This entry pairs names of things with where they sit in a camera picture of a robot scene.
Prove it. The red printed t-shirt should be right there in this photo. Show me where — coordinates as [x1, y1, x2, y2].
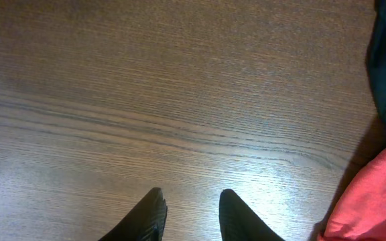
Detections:
[317, 148, 386, 240]

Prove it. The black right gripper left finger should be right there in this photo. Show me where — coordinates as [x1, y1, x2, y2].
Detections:
[99, 187, 168, 241]

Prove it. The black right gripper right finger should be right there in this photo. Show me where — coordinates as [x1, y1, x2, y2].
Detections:
[218, 189, 283, 241]

